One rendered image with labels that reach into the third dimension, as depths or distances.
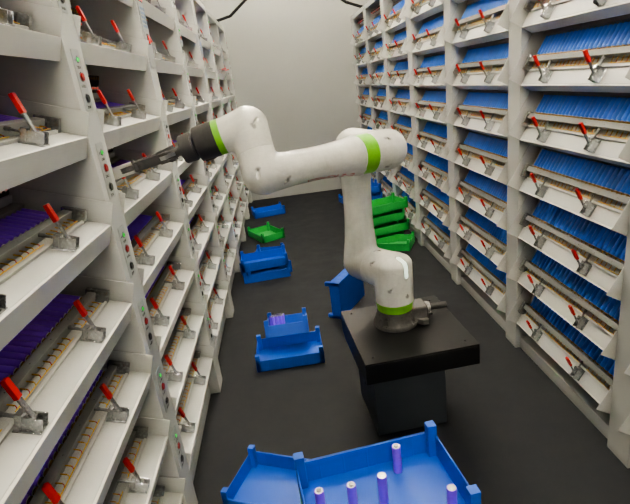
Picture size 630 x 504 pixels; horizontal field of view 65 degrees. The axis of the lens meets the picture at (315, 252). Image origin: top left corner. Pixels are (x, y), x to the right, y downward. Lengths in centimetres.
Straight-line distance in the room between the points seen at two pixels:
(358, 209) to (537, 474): 97
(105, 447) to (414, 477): 61
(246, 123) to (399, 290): 72
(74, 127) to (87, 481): 68
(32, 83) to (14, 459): 71
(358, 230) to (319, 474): 86
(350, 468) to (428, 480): 16
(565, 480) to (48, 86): 167
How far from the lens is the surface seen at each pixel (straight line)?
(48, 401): 92
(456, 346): 161
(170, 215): 187
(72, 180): 117
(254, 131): 128
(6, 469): 81
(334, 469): 111
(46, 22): 116
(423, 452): 115
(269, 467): 176
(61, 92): 116
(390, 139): 148
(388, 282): 160
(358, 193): 165
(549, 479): 172
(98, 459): 108
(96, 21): 187
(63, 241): 100
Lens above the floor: 118
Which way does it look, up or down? 19 degrees down
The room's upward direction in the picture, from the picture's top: 7 degrees counter-clockwise
